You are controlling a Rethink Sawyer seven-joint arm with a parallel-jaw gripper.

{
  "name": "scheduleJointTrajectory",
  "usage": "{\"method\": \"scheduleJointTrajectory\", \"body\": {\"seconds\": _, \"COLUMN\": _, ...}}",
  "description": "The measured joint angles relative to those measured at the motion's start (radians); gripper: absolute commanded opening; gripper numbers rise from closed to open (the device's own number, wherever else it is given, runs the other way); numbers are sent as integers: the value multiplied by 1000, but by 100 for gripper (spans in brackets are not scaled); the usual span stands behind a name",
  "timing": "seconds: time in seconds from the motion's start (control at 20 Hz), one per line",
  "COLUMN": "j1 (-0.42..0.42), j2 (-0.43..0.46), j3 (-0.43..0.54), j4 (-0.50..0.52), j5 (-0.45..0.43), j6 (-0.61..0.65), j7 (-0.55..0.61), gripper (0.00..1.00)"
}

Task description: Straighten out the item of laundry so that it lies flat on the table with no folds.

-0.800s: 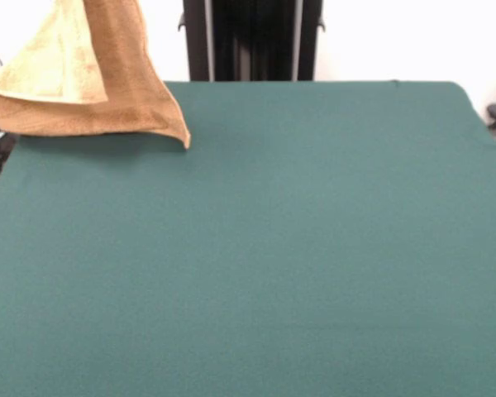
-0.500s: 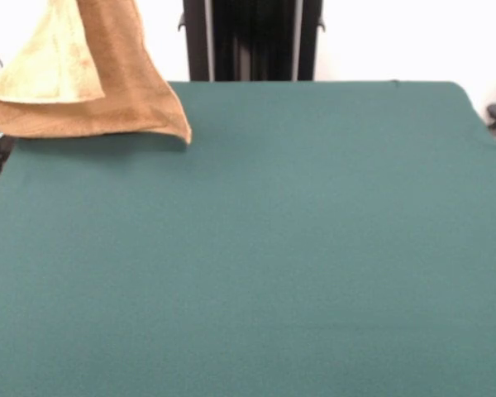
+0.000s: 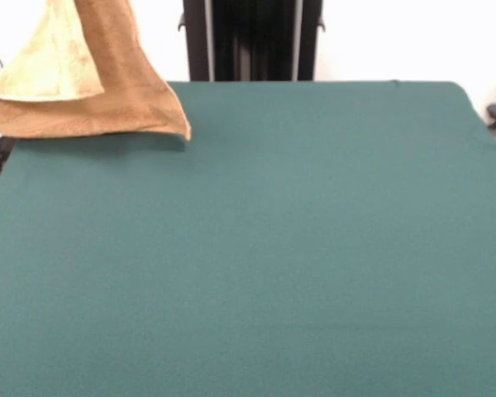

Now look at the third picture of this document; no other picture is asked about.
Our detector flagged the orange terry towel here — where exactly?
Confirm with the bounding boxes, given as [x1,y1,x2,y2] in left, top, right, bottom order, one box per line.
[0,0,193,142]

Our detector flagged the dark green table cloth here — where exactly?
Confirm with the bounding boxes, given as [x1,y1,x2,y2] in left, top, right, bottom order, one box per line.
[0,80,496,397]

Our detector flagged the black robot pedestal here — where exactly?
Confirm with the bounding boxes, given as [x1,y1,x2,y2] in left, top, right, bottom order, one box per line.
[175,0,327,83]

